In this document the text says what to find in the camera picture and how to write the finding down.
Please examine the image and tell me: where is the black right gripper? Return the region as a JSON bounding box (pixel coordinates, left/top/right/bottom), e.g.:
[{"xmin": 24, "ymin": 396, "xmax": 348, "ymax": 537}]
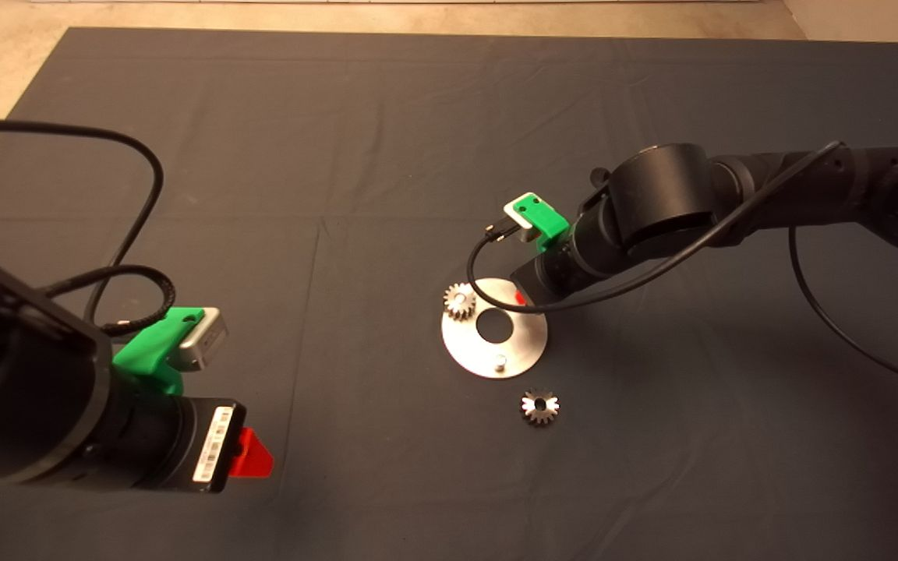
[{"xmin": 510, "ymin": 240, "xmax": 595, "ymax": 309}]

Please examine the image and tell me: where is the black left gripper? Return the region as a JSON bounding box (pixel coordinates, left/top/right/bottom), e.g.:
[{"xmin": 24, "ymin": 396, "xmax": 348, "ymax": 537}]
[{"xmin": 110, "ymin": 393, "xmax": 274, "ymax": 494}]

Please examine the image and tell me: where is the bright steel planetary gear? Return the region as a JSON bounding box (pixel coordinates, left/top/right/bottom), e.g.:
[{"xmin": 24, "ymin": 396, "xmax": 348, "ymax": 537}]
[{"xmin": 444, "ymin": 283, "xmax": 479, "ymax": 321}]

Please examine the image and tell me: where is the dark steel planetary gear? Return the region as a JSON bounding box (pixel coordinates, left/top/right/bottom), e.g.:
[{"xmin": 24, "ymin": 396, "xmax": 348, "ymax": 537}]
[{"xmin": 521, "ymin": 387, "xmax": 561, "ymax": 426}]

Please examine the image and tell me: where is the round metal carrier plate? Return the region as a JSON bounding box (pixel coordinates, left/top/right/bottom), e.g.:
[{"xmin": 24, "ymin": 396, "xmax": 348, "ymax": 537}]
[{"xmin": 441, "ymin": 278, "xmax": 550, "ymax": 380}]

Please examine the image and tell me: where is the dark grey table cloth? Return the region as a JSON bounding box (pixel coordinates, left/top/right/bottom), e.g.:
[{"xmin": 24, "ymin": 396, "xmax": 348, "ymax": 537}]
[{"xmin": 0, "ymin": 29, "xmax": 898, "ymax": 561}]

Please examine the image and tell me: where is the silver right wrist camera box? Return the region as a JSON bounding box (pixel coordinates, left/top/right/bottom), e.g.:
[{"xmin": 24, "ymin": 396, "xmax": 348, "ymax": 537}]
[{"xmin": 503, "ymin": 192, "xmax": 541, "ymax": 244}]

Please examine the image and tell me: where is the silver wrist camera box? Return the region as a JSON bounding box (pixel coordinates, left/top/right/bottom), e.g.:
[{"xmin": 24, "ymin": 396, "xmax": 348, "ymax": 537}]
[
  {"xmin": 176, "ymin": 307, "xmax": 229, "ymax": 372},
  {"xmin": 503, "ymin": 192, "xmax": 541, "ymax": 244}
]

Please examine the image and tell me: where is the green right camera mount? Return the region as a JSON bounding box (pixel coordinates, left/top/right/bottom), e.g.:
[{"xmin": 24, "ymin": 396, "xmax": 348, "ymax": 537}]
[{"xmin": 513, "ymin": 195, "xmax": 571, "ymax": 252}]

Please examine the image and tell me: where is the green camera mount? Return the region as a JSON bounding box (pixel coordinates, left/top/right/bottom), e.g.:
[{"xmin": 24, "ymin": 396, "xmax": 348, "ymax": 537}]
[
  {"xmin": 112, "ymin": 306, "xmax": 207, "ymax": 396},
  {"xmin": 513, "ymin": 195, "xmax": 571, "ymax": 252}
]

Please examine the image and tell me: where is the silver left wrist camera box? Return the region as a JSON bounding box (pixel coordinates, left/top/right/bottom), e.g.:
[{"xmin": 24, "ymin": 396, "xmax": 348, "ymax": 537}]
[{"xmin": 176, "ymin": 307, "xmax": 229, "ymax": 372}]

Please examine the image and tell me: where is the green left camera mount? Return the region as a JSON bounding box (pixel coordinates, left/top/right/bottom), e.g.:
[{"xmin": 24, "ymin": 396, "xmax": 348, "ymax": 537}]
[{"xmin": 112, "ymin": 306, "xmax": 207, "ymax": 396}]

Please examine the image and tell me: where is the braided black left arm cable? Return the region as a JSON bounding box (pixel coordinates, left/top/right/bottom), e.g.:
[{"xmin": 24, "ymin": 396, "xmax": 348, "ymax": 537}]
[{"xmin": 40, "ymin": 265, "xmax": 177, "ymax": 337}]

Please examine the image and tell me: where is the smooth black left camera cable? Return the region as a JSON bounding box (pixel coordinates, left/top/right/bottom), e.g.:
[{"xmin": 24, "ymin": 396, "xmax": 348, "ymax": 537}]
[{"xmin": 0, "ymin": 119, "xmax": 165, "ymax": 328}]

